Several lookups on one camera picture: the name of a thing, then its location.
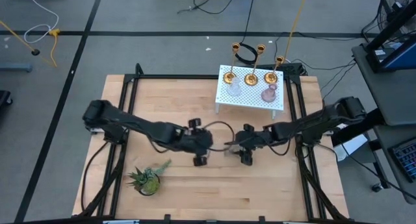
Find grey table foot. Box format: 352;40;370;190
0;63;33;73

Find pink glass vase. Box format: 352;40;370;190
261;83;278;103

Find dark grey desk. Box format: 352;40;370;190
352;44;416;126

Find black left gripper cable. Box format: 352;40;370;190
201;120;235;153

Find potted green succulent plant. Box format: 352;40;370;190
127;158;173;197

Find white floor cable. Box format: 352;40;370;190
23;0;60;45

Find orange hanging rope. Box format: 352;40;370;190
283;0;309;61

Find tall gold candle stick holder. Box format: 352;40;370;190
244;44;267;86
223;42;241;86

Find black aluminium table frame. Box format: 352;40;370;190
71;63;350;224

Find black floor object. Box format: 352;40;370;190
0;90;14;108

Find blue black computer case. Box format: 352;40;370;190
367;35;416;74

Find black power strip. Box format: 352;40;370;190
256;62;308;77

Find black keyboard coloured keys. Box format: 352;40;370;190
388;138;416;182

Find white perforated metal shelf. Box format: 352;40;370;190
214;64;285;120

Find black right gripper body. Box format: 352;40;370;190
235;123;273;166

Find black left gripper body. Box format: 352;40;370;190
180;118;215;167

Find black floor fan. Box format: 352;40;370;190
376;0;416;36

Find black coiled floor cable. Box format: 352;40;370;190
233;0;260;66

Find yellow hanging rope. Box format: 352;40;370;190
0;19;36;53

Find short gold candle stick holder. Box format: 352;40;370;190
263;55;285;86

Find yellow cable with plug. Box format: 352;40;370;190
48;28;62;68

